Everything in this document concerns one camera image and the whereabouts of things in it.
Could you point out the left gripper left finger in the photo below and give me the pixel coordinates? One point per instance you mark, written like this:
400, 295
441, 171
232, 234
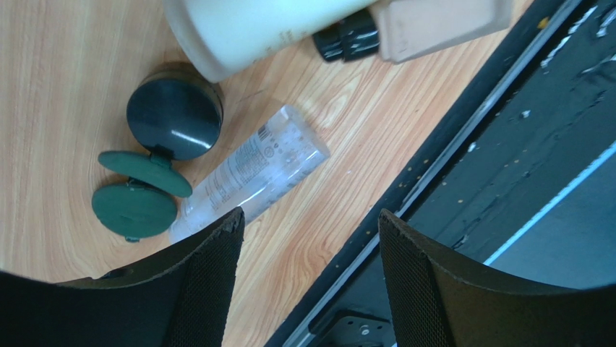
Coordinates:
179, 296

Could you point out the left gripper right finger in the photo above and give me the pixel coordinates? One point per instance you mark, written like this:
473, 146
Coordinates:
439, 297

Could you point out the green powder puff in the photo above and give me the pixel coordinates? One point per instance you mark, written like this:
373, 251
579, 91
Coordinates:
152, 169
134, 211

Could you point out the clear plastic bottle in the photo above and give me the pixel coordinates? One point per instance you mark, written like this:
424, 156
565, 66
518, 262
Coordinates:
283, 152

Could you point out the cream foundation bottle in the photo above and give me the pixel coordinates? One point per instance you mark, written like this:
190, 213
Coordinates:
223, 37

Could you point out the beige square foundation bottle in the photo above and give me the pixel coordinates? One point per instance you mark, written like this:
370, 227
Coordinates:
399, 31

